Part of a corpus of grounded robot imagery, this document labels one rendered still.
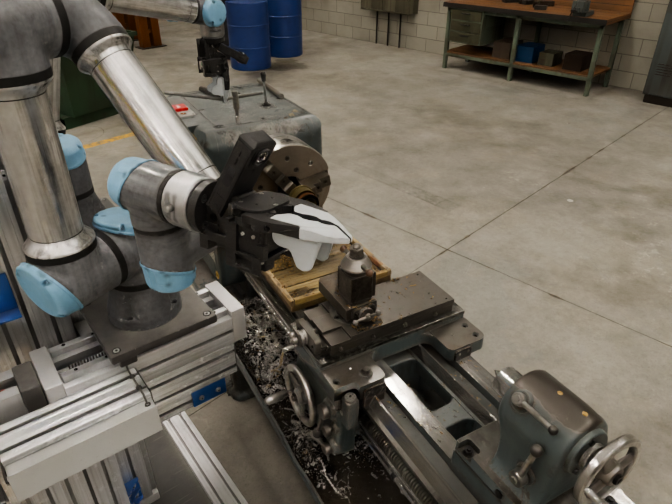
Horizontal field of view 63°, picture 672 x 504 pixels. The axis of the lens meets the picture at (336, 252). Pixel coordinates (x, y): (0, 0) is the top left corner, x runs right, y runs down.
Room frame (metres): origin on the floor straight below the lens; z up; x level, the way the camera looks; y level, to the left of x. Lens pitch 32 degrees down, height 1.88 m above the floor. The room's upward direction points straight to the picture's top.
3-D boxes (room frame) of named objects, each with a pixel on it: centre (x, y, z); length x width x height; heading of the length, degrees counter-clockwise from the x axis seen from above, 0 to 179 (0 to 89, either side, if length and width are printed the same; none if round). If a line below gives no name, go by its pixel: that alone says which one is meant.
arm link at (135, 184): (0.69, 0.25, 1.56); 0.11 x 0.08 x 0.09; 59
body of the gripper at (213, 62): (1.85, 0.40, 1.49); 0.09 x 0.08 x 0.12; 119
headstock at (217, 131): (2.10, 0.39, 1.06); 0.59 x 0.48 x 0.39; 29
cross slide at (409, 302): (1.20, -0.11, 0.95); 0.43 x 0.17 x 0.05; 119
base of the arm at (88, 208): (1.33, 0.71, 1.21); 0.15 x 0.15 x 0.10
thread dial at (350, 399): (0.95, -0.03, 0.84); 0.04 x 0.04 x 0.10; 29
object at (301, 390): (1.07, 0.06, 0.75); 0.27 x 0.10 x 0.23; 29
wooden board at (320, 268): (1.52, 0.05, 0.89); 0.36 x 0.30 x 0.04; 119
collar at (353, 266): (1.17, -0.05, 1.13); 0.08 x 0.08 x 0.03
